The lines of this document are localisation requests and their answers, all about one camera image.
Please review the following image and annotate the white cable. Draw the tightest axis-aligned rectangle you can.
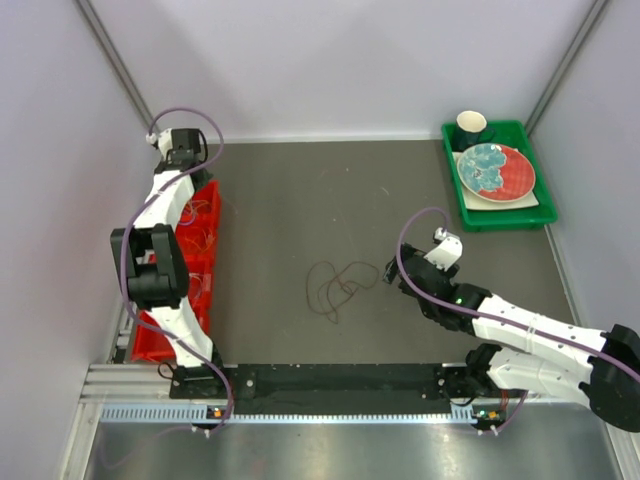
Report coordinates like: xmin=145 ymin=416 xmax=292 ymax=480
xmin=188 ymin=272 xmax=211 ymax=301

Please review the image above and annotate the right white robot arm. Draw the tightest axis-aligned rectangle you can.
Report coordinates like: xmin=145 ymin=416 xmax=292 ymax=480
xmin=384 ymin=228 xmax=639 ymax=433

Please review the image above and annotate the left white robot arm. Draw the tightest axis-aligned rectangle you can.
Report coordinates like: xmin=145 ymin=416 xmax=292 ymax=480
xmin=110 ymin=128 xmax=227 ymax=397

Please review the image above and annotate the red compartment bin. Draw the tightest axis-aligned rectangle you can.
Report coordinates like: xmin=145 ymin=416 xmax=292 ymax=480
xmin=131 ymin=181 xmax=222 ymax=363

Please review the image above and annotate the white square plate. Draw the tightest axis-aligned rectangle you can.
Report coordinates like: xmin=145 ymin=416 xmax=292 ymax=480
xmin=462 ymin=148 xmax=539 ymax=211

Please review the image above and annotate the red and blue plate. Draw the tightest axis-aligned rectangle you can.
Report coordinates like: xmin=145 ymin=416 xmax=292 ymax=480
xmin=456 ymin=143 xmax=537 ymax=204

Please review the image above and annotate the dark green mug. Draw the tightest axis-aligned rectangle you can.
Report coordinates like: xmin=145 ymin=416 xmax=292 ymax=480
xmin=452 ymin=110 xmax=496 ymax=152

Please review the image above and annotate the green plastic tray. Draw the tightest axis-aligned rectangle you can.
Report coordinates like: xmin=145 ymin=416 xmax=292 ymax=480
xmin=441 ymin=120 xmax=558 ymax=232

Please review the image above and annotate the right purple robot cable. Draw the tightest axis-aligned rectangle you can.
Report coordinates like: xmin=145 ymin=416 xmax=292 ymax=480
xmin=395 ymin=206 xmax=640 ymax=434

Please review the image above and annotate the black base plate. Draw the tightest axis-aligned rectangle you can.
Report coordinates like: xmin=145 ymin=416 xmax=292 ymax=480
xmin=229 ymin=364 xmax=474 ymax=414

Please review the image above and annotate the white slotted cable duct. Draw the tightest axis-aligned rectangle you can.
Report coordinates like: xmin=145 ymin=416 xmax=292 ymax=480
xmin=100 ymin=403 xmax=504 ymax=425

